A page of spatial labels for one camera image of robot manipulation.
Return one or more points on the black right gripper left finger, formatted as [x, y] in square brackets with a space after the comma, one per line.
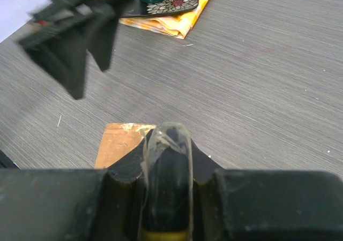
[72, 204]

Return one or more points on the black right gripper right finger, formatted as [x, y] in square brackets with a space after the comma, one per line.
[250, 204]

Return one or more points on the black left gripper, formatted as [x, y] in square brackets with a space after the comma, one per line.
[64, 59]

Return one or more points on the yellow utility knife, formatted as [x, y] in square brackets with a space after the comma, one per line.
[167, 206]

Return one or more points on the brown cardboard express box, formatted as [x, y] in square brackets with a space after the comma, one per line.
[119, 139]

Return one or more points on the orange checkered cloth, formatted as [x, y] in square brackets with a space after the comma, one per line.
[177, 25]

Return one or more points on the black patterned tray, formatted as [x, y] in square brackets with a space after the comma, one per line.
[163, 8]

